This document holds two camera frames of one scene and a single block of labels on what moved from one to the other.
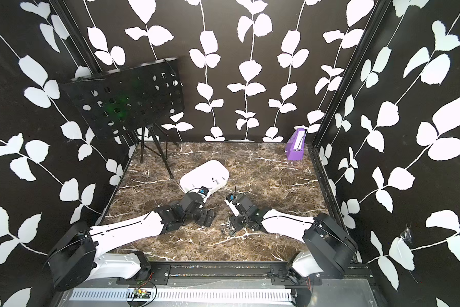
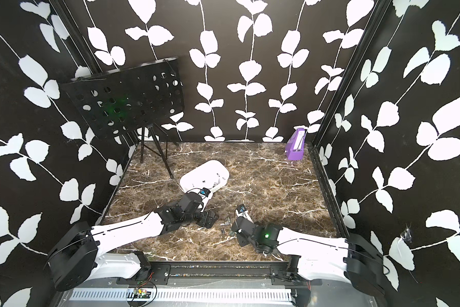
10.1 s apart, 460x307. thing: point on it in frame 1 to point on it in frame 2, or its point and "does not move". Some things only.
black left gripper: (203, 220) does not move
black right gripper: (236, 226) to (241, 242)
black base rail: (261, 273) does not move
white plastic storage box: (213, 174) does not move
